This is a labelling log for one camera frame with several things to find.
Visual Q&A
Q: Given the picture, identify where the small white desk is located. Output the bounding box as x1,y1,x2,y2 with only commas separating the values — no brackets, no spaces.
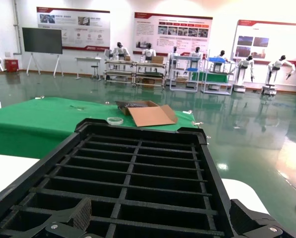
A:
74,57,103,80

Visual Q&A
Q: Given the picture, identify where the black screen on white stand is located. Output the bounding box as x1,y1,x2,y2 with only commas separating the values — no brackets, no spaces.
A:
22,27,64,77

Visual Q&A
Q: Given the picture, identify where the white metal frame rack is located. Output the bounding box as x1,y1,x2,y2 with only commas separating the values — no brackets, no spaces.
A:
169,55,204,93

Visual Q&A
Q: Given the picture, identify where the wall poster with round icons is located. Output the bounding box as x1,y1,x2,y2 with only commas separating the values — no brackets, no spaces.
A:
36,6,111,52

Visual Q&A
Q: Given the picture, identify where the wall poster with four photos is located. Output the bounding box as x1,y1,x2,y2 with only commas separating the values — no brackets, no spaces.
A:
233,19,296,65

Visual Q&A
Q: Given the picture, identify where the black slotted plastic container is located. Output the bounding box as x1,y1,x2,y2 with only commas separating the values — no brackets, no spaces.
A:
0,118,239,238

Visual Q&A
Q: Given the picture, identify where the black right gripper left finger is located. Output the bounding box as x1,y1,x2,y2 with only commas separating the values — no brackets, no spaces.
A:
0,197,93,238

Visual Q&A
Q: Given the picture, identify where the green tablecloth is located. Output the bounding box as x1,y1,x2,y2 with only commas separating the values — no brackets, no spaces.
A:
0,97,198,159

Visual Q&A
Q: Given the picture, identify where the black round stool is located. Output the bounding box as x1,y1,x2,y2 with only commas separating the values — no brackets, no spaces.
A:
91,64,102,81

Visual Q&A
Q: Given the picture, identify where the white pipe-frame workbench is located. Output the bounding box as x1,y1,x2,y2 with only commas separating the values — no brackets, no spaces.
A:
104,59,136,84
134,61,167,89

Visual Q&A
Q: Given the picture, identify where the flat cardboard box with lid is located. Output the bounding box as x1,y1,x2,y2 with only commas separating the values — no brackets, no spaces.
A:
115,100,178,127

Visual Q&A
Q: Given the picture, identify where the red box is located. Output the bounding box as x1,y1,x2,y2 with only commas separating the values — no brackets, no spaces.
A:
4,59,20,73

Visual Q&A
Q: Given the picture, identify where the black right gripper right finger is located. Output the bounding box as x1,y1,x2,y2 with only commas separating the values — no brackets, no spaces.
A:
229,198,296,238

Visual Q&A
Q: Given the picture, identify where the wall poster with photo row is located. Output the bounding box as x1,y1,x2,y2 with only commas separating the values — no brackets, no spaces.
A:
134,11,213,57

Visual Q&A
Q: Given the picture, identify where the white rack with green panel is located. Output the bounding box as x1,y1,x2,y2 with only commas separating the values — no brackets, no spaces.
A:
201,56,235,96

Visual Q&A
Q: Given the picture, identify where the white humanoid robot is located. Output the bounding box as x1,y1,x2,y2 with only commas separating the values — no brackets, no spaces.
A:
213,50,230,65
140,43,156,62
261,55,296,95
168,46,181,75
112,41,130,60
233,55,255,93
189,46,203,62

